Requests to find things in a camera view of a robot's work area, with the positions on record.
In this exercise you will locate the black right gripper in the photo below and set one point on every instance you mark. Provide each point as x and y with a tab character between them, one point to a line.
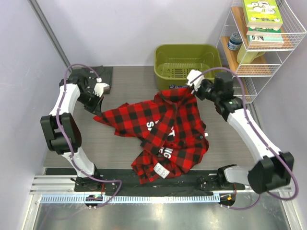
197	92

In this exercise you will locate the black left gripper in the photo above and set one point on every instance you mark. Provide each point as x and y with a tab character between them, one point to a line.
96	108

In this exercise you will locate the red black plaid shirt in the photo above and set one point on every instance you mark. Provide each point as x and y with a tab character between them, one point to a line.
170	129

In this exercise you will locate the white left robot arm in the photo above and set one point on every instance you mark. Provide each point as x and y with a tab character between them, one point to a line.
82	84

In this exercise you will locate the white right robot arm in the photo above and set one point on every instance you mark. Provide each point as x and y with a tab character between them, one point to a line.
273	168

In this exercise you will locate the olive green plastic basin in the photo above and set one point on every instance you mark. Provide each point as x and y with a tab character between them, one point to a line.
173	62

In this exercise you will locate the folded dark grey shirt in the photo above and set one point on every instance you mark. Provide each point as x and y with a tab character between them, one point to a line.
106	73

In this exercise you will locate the yellow green pitcher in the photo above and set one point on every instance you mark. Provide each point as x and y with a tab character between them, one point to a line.
247	57

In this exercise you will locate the blue white jar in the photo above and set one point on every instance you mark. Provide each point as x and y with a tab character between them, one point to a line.
235	41

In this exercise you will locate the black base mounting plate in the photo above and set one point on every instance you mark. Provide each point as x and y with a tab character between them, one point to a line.
194	183

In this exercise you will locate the stacked books lower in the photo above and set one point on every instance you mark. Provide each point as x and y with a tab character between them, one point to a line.
264	35

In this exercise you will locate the green white book top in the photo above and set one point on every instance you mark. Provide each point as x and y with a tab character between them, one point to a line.
262	14

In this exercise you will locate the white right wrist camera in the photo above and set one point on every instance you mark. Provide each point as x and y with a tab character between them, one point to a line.
194	79

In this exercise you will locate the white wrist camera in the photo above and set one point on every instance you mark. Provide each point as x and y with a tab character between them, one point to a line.
100	87
194	79

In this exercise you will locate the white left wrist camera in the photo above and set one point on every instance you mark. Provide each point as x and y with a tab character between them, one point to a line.
100	87

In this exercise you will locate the white wire shelf rack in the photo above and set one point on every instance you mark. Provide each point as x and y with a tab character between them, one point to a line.
255	76

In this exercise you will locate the aluminium rail frame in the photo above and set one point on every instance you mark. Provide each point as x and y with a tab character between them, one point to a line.
61	184

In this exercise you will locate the white slotted cable duct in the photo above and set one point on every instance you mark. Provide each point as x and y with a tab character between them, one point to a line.
96	199

